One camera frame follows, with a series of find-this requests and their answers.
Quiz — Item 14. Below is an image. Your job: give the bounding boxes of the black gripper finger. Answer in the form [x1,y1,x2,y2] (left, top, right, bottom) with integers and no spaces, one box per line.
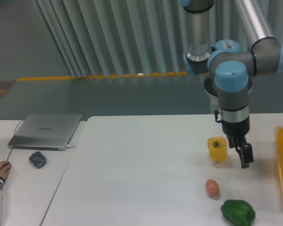
[227,136,241,158]
[240,143,254,169]

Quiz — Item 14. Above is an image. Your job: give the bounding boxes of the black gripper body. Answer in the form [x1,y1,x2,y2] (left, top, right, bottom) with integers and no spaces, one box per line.
[221,117,250,142]

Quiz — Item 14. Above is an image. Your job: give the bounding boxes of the yellow bell pepper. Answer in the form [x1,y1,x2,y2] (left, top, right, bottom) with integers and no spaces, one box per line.
[207,137,227,162]

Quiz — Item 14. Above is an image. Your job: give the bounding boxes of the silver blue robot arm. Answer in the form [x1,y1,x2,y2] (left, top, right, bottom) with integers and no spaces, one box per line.
[180,0,283,168]

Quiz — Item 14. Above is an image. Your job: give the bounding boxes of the green bell pepper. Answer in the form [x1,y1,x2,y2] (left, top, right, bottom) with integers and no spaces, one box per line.
[220,200,256,226]

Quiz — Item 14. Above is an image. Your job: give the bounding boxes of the person's hand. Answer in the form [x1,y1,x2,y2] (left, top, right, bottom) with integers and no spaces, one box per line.
[0,161,12,180]

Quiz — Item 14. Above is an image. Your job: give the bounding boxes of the brown egg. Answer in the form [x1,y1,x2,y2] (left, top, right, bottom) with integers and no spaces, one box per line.
[205,179,220,196]

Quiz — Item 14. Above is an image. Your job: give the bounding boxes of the grey folding partition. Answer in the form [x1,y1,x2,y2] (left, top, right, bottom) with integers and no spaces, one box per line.
[36,0,283,78]

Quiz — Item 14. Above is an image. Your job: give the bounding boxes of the silver laptop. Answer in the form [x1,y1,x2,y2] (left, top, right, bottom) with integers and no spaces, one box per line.
[8,114,82,151]

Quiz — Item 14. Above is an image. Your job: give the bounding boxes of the black plastic part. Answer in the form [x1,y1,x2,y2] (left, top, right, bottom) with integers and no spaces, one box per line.
[29,151,47,169]

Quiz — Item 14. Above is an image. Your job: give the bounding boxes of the black mouse cable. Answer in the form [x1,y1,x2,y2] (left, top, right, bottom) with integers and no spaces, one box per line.
[0,119,25,163]

